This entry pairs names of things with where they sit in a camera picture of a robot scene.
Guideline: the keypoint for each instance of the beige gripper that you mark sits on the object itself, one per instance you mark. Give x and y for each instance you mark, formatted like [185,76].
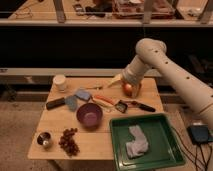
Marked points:
[118,78]

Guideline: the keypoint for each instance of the yellow banana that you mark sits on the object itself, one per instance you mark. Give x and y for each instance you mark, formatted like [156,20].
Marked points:
[103,103]

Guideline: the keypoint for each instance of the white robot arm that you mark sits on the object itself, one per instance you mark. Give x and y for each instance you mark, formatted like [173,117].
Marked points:
[152,53]

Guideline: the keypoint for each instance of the purple bowl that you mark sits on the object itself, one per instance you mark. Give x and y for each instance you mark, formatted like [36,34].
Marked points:
[89,115]

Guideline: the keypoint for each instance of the red apple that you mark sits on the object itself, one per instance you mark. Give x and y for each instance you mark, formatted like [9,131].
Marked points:
[127,89]

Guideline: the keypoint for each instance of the small black square dish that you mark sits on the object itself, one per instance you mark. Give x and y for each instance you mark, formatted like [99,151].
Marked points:
[121,106]

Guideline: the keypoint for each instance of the orange carrot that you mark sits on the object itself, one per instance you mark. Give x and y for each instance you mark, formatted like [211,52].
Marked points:
[103,99]

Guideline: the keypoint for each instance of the wooden table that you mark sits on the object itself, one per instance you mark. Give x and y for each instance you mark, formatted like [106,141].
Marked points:
[93,144]

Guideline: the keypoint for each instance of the white crumpled cloth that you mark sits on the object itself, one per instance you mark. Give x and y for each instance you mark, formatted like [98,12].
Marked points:
[139,145]

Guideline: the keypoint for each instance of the white paper cup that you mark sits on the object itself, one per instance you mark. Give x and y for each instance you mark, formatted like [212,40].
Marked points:
[60,82]

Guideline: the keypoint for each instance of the green plastic tray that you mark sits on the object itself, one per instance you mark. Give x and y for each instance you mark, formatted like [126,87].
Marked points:
[163,152]

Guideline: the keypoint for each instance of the bunch of dark grapes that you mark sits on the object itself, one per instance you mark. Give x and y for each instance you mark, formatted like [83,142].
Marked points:
[67,142]

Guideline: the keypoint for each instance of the black power adapter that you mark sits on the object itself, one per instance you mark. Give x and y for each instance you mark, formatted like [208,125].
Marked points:
[199,134]

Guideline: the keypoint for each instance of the small metal cup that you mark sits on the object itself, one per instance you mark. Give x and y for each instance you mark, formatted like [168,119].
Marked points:
[44,139]

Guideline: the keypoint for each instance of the black handled knife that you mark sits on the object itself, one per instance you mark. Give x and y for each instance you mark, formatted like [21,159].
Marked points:
[139,105]

